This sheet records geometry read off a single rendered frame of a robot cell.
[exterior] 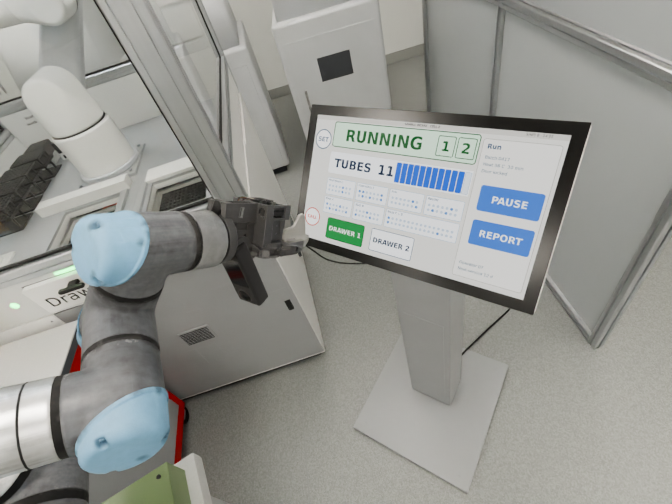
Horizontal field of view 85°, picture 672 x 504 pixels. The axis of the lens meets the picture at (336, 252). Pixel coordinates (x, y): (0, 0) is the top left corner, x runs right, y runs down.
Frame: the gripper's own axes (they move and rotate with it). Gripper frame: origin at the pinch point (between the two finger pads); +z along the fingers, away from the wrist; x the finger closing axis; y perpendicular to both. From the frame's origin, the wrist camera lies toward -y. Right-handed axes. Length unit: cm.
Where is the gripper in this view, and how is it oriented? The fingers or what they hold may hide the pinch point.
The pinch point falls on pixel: (301, 240)
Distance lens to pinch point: 66.4
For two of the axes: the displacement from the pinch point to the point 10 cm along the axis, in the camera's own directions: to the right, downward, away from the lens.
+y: 1.5, -9.6, -2.3
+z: 5.4, -1.1, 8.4
